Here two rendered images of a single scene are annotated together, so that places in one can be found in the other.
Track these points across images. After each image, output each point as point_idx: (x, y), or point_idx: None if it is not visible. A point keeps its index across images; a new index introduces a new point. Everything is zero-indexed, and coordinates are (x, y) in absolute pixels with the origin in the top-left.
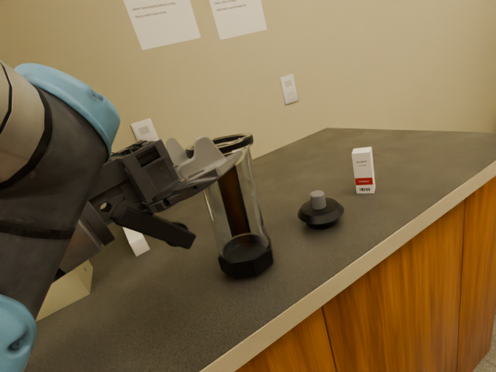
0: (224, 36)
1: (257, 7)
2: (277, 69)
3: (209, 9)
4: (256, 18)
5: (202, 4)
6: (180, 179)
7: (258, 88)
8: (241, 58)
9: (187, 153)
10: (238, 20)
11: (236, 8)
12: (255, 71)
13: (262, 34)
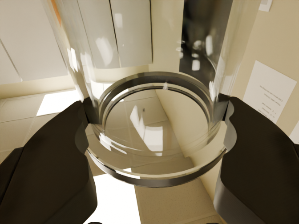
0: (291, 81)
1: (253, 78)
2: (266, 21)
3: (287, 106)
4: (258, 73)
5: (289, 113)
6: (221, 183)
7: (296, 11)
8: (290, 53)
9: (173, 182)
10: (271, 82)
11: (267, 89)
12: (287, 31)
13: (260, 59)
